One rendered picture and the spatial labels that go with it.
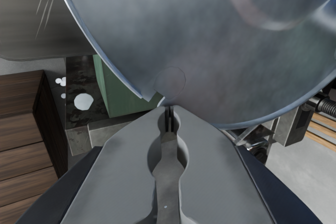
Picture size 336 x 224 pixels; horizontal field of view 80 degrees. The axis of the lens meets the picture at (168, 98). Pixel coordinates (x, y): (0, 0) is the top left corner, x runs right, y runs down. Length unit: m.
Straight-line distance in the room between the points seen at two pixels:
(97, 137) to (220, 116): 0.19
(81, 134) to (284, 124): 0.29
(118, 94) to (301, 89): 0.21
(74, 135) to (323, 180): 1.75
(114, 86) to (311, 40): 0.21
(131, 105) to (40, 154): 0.45
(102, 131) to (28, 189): 0.51
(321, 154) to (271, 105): 1.60
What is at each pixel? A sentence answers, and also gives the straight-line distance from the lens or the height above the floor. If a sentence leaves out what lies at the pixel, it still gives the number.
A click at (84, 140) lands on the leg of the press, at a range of 0.34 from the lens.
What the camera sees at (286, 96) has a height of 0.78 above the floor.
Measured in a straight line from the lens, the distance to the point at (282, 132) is 0.33.
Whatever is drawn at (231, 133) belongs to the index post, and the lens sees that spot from 0.21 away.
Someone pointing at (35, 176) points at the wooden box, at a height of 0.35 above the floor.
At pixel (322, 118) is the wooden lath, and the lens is 1.31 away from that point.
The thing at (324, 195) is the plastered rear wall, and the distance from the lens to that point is 1.94.
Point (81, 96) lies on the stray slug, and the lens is 0.27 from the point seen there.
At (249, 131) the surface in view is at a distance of 0.20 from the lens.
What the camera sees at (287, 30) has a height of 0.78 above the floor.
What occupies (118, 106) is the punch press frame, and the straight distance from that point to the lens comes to 0.28.
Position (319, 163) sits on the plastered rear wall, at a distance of 1.84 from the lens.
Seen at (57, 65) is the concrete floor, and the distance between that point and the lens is 0.93.
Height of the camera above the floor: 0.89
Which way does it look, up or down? 54 degrees down
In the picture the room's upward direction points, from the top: 137 degrees clockwise
